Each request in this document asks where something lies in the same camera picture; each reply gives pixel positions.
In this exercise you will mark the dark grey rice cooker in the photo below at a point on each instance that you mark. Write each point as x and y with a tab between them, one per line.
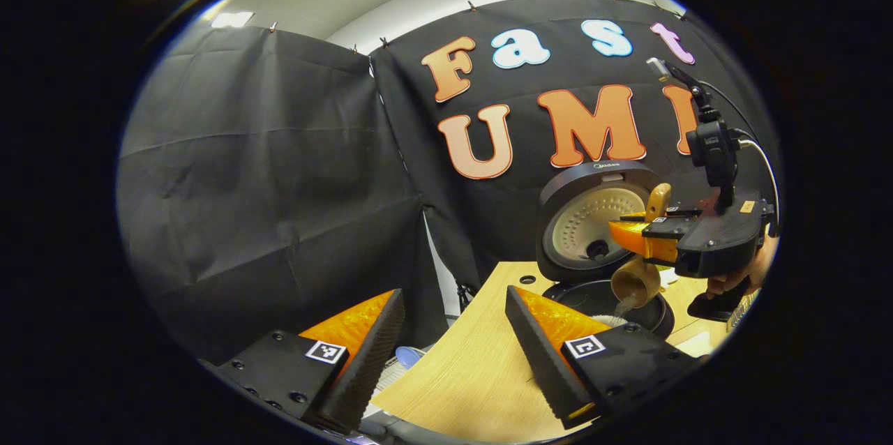
579	229

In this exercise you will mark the white rice pile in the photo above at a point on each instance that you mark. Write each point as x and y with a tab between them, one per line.
624	312

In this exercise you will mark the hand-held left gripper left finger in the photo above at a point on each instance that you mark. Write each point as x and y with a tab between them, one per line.
370	361

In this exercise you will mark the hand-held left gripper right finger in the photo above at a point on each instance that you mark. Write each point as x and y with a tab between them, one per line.
538	361

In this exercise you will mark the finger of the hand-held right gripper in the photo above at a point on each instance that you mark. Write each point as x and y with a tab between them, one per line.
684	211
642	239

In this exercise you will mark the wooden spoon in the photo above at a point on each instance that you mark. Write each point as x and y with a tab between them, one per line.
635	284

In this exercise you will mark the blue round object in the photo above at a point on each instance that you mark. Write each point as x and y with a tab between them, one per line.
409	356

